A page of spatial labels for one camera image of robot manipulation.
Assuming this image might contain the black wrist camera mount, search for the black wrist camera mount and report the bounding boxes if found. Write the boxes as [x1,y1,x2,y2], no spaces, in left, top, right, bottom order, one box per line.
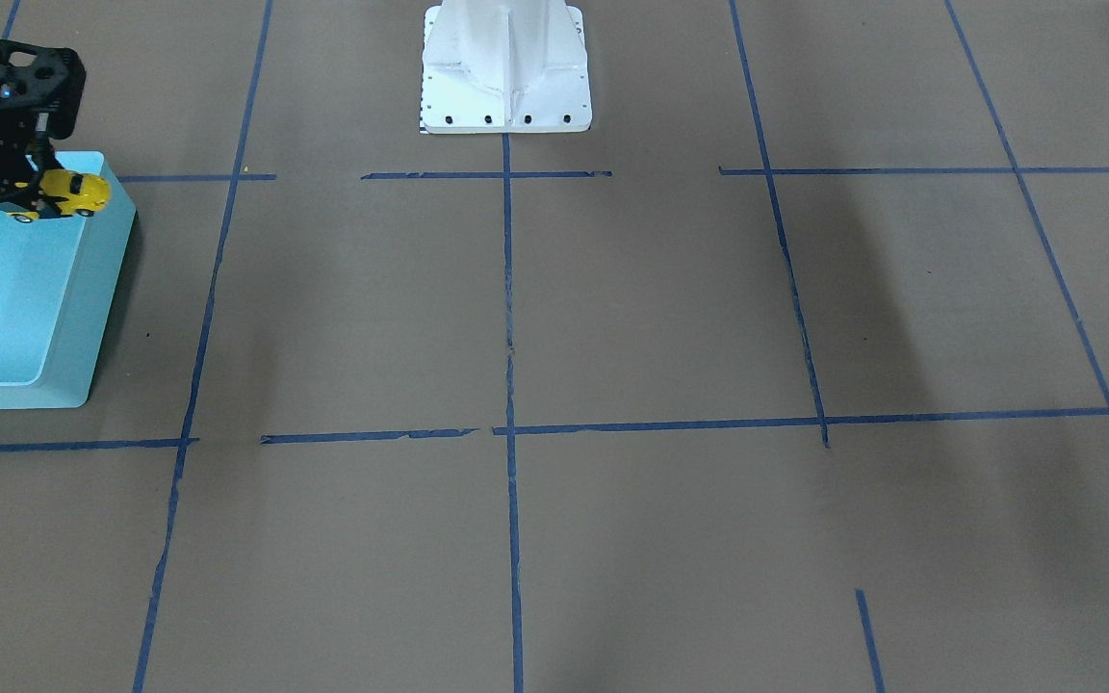
[0,39,88,141]

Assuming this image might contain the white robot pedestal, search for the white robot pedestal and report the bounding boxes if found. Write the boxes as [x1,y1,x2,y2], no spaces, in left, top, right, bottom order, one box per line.
[419,1,593,135]

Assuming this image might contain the yellow beetle toy car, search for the yellow beetle toy car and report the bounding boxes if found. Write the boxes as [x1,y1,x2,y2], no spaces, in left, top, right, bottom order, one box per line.
[6,169,112,223]

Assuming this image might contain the teal plastic bin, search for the teal plastic bin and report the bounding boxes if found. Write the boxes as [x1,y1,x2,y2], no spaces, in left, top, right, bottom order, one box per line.
[0,152,136,411]

